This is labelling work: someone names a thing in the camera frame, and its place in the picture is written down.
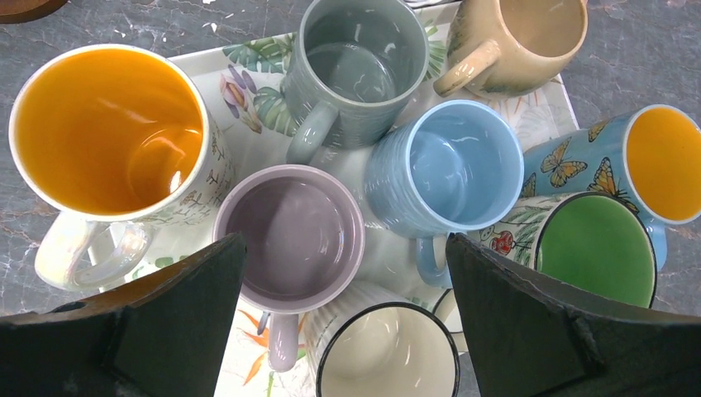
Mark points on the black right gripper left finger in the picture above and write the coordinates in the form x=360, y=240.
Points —
x=164, y=334

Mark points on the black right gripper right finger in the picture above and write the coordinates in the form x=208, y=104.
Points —
x=531, y=335

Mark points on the white mug orange inside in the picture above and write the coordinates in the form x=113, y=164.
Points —
x=120, y=141

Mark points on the brown wooden coaster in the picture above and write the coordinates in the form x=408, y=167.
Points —
x=19, y=11

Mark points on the floral mug green inside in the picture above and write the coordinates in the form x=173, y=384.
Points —
x=588, y=240

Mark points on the white mug black rim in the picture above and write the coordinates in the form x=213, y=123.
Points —
x=369, y=341

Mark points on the lilac ceramic mug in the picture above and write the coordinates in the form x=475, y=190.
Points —
x=305, y=238

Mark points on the light blue ceramic mug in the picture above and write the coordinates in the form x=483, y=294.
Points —
x=457, y=168

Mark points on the blue butterfly mug orange inside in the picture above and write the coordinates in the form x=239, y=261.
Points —
x=648, y=159

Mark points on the beige ceramic mug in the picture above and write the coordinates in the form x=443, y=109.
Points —
x=506, y=49

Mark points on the grey green ceramic mug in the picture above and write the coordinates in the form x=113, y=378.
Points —
x=353, y=68

